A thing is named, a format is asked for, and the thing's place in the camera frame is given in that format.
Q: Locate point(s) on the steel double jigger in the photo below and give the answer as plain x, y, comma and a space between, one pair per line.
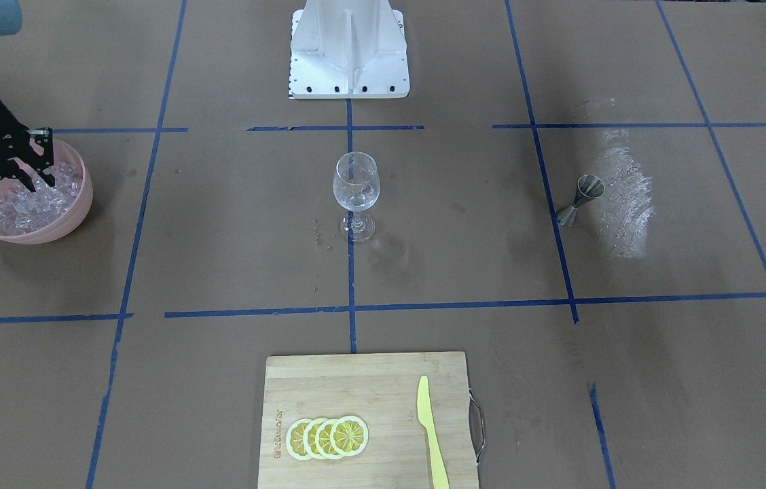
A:
589, 187

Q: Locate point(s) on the pink bowl of ice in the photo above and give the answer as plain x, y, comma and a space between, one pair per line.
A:
49, 212

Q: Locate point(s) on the clear wine glass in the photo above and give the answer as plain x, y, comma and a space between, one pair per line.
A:
356, 188

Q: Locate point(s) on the wooden cutting board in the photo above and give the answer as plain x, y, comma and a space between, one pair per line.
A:
305, 394

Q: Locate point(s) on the yellow plastic knife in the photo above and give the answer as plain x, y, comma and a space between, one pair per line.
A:
439, 477

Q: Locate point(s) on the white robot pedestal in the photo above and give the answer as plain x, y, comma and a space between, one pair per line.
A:
348, 49

